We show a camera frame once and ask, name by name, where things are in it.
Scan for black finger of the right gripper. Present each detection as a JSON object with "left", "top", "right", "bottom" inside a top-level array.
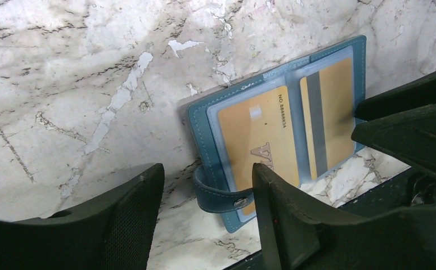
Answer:
[{"left": 351, "top": 71, "right": 436, "bottom": 179}]

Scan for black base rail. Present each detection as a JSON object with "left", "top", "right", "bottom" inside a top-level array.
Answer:
[{"left": 221, "top": 168, "right": 436, "bottom": 270}]

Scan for blue card holder wallet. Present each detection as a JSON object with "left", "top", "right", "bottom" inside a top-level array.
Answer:
[{"left": 187, "top": 35, "right": 367, "bottom": 233}]

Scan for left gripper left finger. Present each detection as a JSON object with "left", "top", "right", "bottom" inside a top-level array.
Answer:
[{"left": 0, "top": 163, "right": 165, "bottom": 269}]

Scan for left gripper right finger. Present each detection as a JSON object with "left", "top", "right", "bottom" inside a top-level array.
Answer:
[{"left": 251, "top": 163, "right": 436, "bottom": 270}]

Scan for gold credit card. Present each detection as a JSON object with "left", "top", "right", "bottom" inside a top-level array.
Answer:
[
  {"left": 299, "top": 57, "right": 356, "bottom": 180},
  {"left": 217, "top": 85, "right": 301, "bottom": 216}
]

